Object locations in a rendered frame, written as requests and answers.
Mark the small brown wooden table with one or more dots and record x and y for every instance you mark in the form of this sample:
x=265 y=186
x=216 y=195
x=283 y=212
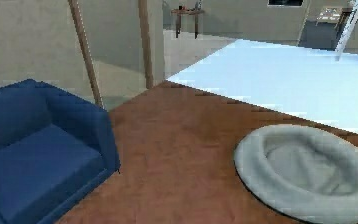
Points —
x=187 y=13

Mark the pale wooden table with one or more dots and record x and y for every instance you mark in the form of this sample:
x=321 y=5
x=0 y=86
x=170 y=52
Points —
x=330 y=15

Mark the grey round floor cushion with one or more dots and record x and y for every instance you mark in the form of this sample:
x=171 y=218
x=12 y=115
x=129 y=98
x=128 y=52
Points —
x=307 y=173

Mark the dark framed wall picture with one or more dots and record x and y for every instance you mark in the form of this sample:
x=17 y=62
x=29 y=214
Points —
x=285 y=2

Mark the brown wooden door frame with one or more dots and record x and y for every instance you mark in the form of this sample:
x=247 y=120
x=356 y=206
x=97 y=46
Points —
x=87 y=53

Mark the blue sofa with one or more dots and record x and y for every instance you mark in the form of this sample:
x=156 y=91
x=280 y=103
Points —
x=43 y=156

